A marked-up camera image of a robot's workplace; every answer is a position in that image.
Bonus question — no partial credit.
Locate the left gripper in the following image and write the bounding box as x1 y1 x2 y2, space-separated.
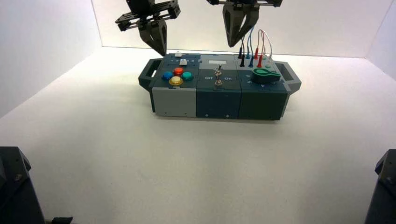
115 0 182 57

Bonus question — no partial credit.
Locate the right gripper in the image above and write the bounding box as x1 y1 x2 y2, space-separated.
206 0 283 48

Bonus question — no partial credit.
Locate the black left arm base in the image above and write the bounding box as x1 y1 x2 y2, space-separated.
0 146 46 224

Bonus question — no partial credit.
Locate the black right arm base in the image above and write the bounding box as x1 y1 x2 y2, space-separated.
365 149 396 224

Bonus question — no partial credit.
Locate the green rotary knob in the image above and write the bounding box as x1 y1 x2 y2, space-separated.
251 68 282 84

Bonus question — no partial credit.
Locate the dark teal grey control box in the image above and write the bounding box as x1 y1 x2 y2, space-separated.
138 53 302 120

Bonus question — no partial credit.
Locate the black banana plug cable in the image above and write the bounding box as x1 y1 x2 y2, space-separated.
237 36 246 68

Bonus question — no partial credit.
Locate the blue banana plug cable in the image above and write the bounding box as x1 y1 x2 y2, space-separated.
245 26 255 68

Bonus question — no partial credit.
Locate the red banana plug cable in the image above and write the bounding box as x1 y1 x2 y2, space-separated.
254 29 264 68

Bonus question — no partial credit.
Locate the white banana plug cable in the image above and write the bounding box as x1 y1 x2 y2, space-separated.
261 30 274 69

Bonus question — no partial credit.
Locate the small black bracket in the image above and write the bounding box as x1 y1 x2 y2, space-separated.
51 216 74 224

